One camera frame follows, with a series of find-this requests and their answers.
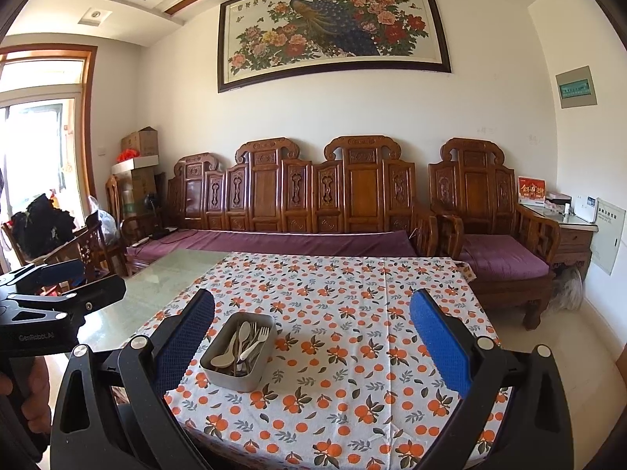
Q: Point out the framed peacock flower painting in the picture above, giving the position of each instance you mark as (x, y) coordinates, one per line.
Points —
(333, 29)

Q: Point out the white plastic spoon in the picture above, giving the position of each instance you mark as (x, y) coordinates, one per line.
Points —
(221, 360)

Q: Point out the purple armchair cushion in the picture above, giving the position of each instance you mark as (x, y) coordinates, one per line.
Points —
(504, 262)

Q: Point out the black bag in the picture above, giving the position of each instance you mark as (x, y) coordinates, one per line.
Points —
(41, 225)

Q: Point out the person's left hand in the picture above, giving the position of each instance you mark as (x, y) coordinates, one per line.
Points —
(40, 391)

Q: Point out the carved wooden sofa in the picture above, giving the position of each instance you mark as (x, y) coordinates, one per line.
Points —
(294, 191)

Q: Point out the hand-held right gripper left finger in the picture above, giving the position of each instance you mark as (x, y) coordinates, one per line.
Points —
(188, 338)

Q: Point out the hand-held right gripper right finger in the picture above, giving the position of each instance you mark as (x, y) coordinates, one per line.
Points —
(438, 342)

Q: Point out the wall panel with green label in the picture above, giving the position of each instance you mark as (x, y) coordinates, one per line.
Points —
(576, 87)

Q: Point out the carved wooden armchair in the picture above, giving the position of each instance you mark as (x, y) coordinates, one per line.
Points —
(475, 191)

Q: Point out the metal spoon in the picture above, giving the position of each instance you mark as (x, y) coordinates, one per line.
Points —
(243, 330)

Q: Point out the wooden door frame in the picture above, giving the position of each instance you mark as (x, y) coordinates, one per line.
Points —
(88, 107)

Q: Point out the wooden dining chair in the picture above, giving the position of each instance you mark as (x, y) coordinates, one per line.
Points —
(88, 249)

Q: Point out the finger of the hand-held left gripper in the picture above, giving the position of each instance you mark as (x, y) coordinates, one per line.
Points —
(63, 271)
(98, 293)

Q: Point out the white plastic fork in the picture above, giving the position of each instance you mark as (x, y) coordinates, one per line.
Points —
(262, 338)

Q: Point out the red gift box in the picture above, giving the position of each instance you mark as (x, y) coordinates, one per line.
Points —
(531, 190)

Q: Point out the white plastic bag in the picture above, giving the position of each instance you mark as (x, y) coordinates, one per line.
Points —
(104, 223)

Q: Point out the grey metal cabinet door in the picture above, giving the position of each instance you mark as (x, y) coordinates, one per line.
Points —
(608, 235)

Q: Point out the brown cardboard box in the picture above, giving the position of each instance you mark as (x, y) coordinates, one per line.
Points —
(139, 142)

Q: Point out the white flat box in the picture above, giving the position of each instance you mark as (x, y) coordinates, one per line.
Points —
(134, 165)

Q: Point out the grey metal tray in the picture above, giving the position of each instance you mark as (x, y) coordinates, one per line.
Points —
(230, 382)

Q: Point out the translucent plastic bag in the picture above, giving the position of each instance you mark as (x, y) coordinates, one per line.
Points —
(568, 289)

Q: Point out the purple sofa cushion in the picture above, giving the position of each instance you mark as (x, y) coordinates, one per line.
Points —
(274, 245)

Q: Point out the orange print tablecloth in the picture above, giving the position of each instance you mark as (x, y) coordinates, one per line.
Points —
(343, 274)

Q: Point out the black flat panel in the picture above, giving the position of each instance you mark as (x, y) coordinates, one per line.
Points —
(160, 200)

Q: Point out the white device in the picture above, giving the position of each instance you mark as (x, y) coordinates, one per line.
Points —
(584, 209)

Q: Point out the red decorations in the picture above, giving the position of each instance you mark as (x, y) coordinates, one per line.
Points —
(127, 155)

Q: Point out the wooden side table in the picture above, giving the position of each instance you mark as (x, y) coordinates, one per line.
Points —
(573, 240)

